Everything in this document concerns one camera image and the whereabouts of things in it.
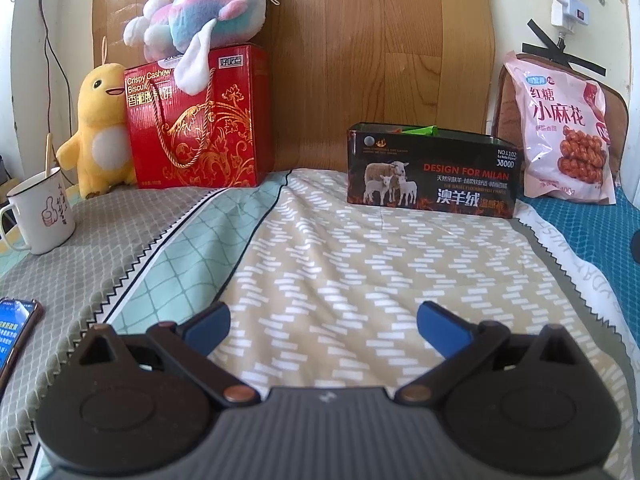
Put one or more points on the bright green snack packet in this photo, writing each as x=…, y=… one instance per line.
x=425, y=131

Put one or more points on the teal patterned quilt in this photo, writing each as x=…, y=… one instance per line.
x=590, y=230

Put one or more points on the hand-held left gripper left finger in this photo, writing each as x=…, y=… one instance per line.
x=210, y=326

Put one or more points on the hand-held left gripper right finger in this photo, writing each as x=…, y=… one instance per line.
x=441, y=328

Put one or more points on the black sheep print box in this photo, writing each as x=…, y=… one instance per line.
x=450, y=185

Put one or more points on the white plug adapter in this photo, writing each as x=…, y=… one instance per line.
x=572, y=11

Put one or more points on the wooden headboard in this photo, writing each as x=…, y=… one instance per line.
x=350, y=35

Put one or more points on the smartphone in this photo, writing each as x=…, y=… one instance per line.
x=15, y=335

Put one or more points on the patchwork printed blanket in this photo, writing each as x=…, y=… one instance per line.
x=320, y=270

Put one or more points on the large pink snack bag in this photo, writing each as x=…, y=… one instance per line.
x=555, y=120

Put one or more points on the pastel unicorn plush toy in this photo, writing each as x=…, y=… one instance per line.
x=200, y=15

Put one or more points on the red gift box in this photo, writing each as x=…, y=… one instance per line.
x=220, y=130

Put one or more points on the black tape strip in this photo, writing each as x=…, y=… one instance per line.
x=575, y=60
x=544, y=32

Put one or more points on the yellow duck plush toy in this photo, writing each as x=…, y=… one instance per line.
x=100, y=140

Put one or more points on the wooden stick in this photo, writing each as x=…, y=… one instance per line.
x=48, y=155

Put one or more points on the white enamel mug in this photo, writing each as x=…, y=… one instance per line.
x=45, y=215

